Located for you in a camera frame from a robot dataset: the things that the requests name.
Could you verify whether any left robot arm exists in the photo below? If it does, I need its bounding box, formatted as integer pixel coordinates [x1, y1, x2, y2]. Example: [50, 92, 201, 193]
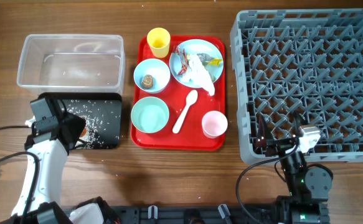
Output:
[3, 97, 85, 223]

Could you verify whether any light blue bowl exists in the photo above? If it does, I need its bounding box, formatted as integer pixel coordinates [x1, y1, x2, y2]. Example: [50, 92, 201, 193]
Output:
[133, 58, 171, 94]

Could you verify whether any red snack wrapper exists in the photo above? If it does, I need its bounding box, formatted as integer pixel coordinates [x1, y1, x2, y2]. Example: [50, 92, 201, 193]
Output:
[174, 47, 188, 75]

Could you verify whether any light blue plate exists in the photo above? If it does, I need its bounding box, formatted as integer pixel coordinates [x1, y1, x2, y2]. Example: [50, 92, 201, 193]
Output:
[169, 39, 224, 88]

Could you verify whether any white rice pile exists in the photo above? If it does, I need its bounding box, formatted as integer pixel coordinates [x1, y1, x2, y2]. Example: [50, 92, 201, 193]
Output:
[62, 100, 122, 149]

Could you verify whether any yellow candy wrapper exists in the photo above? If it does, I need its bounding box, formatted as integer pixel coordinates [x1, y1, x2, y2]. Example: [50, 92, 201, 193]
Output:
[208, 58, 223, 67]

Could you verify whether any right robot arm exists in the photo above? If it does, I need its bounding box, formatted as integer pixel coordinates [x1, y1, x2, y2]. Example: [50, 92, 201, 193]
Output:
[255, 114, 333, 223]

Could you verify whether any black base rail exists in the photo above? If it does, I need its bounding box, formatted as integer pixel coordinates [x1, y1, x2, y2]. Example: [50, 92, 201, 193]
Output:
[106, 203, 330, 224]

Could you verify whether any clear plastic storage bin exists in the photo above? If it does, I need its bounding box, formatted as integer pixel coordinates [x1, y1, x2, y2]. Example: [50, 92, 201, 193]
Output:
[17, 34, 126, 95]

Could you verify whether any green bowl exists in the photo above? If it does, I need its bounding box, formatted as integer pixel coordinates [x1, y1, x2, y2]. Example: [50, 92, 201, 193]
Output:
[131, 96, 169, 134]

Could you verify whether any pink plastic cup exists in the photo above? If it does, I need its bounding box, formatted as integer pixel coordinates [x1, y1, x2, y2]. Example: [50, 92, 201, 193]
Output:
[202, 111, 228, 139]

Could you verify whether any orange carrot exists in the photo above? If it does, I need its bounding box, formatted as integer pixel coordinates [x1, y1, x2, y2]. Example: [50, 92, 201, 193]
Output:
[80, 128, 87, 138]

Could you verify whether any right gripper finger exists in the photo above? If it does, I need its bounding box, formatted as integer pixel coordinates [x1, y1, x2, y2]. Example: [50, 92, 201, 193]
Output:
[292, 112, 306, 138]
[255, 114, 273, 147]

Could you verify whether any red serving tray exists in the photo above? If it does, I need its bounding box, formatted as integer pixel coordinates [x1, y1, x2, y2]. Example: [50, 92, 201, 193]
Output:
[130, 35, 226, 151]

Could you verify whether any grey dishwasher rack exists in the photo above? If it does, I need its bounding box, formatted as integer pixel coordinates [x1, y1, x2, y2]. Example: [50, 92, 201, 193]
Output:
[230, 9, 363, 164]

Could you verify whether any black plastic tray bin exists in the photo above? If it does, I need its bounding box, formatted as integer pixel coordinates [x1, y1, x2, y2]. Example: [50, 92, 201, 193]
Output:
[39, 92, 122, 149]

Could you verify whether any brown chestnut food scrap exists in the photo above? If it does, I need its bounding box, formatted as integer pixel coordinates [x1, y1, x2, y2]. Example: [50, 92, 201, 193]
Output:
[141, 75, 154, 89]

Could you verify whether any yellow plastic cup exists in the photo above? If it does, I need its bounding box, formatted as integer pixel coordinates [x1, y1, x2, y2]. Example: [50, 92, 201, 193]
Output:
[147, 27, 171, 58]

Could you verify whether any white tissue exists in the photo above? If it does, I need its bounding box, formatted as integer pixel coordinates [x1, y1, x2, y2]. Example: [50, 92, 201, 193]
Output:
[181, 54, 215, 96]

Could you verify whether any silver foil wrapper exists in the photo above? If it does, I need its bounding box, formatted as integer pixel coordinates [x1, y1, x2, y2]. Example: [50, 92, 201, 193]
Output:
[197, 53, 214, 63]

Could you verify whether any white plastic spoon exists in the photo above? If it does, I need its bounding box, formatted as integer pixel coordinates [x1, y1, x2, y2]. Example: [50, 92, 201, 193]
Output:
[172, 90, 198, 134]

